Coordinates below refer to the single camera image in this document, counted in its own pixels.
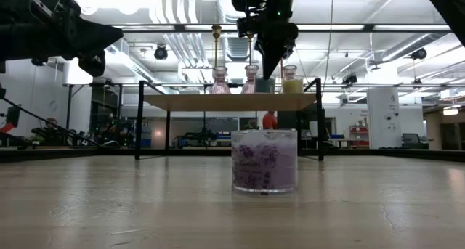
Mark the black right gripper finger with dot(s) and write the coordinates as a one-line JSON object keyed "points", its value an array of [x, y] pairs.
{"points": [[287, 48], [269, 58]]}

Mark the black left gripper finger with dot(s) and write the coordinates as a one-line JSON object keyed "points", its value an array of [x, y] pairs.
{"points": [[98, 36]]}

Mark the blue candle glass jar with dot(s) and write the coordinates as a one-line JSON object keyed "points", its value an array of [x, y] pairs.
{"points": [[264, 86]]}

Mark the yellow candle glass jar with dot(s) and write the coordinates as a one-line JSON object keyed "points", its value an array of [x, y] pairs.
{"points": [[293, 86]]}

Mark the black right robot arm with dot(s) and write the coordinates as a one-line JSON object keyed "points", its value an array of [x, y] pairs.
{"points": [[447, 6]]}

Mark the purple candle glass jar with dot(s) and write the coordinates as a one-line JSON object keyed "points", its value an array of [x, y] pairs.
{"points": [[264, 162]]}

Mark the wooden shelf riser black legs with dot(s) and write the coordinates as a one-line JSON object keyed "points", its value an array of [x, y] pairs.
{"points": [[232, 102]]}

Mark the black overhead crossbar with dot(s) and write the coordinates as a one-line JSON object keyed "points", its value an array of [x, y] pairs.
{"points": [[345, 27]]}

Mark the person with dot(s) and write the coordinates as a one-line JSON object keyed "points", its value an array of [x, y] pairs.
{"points": [[52, 125], [269, 121]]}

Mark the black ceiling spotlight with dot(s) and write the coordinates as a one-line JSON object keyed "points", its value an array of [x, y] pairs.
{"points": [[419, 54], [161, 53]]}

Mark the black computer monitor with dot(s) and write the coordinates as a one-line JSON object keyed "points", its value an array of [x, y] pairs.
{"points": [[13, 115]]}

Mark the red shelf unit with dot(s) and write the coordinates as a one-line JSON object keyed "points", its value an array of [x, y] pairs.
{"points": [[359, 136]]}

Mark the white pillar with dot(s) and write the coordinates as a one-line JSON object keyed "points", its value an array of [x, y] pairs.
{"points": [[384, 118]]}

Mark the black office chair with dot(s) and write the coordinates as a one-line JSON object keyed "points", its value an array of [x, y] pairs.
{"points": [[411, 140]]}

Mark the black metal table frame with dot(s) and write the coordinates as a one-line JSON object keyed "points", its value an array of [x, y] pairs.
{"points": [[36, 155]]}

